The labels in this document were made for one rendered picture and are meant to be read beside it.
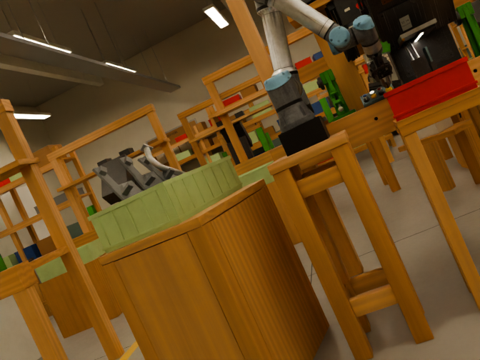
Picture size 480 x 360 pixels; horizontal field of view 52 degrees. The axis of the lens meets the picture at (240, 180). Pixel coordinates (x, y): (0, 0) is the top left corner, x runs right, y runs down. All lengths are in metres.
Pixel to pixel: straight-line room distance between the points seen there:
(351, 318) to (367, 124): 0.87
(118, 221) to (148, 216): 0.15
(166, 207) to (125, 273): 0.33
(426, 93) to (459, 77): 0.12
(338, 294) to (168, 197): 0.76
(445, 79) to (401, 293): 0.82
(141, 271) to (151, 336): 0.28
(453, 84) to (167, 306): 1.36
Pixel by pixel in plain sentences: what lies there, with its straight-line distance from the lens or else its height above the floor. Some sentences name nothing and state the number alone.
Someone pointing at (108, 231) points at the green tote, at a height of 0.87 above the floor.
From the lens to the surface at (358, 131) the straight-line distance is 2.32.
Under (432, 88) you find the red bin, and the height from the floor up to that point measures 0.86.
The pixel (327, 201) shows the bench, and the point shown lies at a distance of 2.98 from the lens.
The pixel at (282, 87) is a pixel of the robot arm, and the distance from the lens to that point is 1.99.
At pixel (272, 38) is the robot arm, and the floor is 1.33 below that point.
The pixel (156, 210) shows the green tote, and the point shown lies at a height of 0.87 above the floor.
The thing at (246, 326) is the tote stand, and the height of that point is 0.35.
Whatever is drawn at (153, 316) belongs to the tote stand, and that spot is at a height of 0.49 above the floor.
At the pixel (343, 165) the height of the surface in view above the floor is 0.74.
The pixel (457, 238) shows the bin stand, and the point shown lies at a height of 0.30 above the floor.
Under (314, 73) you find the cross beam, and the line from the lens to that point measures 3.03.
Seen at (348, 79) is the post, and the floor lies 1.08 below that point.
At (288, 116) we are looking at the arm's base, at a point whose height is 0.99.
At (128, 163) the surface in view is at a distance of 2.28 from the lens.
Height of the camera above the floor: 0.90
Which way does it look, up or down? 2 degrees down
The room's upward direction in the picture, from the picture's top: 24 degrees counter-clockwise
